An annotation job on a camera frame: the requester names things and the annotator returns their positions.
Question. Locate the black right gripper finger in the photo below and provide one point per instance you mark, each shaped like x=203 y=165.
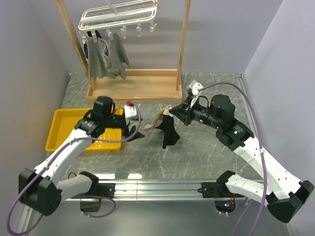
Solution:
x=181 y=109
x=182 y=116

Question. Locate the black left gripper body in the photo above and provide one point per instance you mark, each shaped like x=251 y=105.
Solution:
x=115 y=121

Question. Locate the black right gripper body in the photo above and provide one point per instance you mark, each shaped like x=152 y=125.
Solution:
x=198 y=112

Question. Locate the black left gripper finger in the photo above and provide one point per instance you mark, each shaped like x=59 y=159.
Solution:
x=134 y=119
x=133 y=134

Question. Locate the black underwear beige waistband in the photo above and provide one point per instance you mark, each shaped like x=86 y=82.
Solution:
x=164 y=121

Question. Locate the white plastic clip hanger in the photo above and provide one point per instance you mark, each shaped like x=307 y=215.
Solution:
x=122 y=15

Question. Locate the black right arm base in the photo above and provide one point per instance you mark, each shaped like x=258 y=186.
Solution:
x=224 y=200

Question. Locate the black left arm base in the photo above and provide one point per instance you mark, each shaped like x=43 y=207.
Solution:
x=99 y=191

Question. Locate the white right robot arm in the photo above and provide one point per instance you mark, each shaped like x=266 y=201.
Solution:
x=282 y=192

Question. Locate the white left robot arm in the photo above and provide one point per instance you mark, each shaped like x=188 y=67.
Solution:
x=43 y=188

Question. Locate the grey striped underwear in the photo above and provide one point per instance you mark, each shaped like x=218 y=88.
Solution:
x=106 y=58

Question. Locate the blue underwear on hanger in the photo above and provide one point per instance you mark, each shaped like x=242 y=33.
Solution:
x=98 y=35

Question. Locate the wooden drying rack stand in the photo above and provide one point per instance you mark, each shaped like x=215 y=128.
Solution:
x=149 y=85

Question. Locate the yellow plastic tray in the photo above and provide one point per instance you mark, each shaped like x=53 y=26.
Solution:
x=83 y=126

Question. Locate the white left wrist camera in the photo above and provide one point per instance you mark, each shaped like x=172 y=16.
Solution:
x=130 y=110

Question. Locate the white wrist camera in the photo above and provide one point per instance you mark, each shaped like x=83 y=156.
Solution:
x=194 y=88
x=130 y=110

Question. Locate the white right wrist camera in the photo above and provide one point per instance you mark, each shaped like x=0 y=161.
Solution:
x=194 y=88

